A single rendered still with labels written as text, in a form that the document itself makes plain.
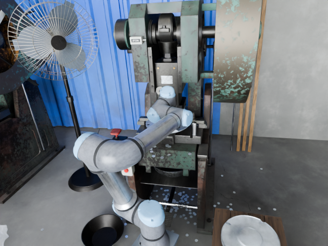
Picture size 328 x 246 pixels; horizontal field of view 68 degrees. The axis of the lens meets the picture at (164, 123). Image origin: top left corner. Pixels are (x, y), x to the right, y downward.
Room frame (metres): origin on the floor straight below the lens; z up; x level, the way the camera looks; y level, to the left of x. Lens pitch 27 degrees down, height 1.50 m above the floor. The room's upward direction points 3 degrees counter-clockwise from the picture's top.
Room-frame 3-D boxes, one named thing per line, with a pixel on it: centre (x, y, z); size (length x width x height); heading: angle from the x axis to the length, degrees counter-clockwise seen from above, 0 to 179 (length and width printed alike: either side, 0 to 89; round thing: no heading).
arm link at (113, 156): (0.85, 0.05, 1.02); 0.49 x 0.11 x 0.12; 143
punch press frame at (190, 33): (1.70, -0.09, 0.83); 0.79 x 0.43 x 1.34; 167
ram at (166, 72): (1.52, -0.04, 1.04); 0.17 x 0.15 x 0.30; 167
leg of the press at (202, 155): (1.63, -0.35, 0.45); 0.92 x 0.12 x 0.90; 167
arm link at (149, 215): (0.80, 0.09, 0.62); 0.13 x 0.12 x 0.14; 53
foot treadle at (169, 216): (1.43, -0.02, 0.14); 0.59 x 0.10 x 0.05; 167
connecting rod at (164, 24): (1.56, -0.05, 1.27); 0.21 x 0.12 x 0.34; 167
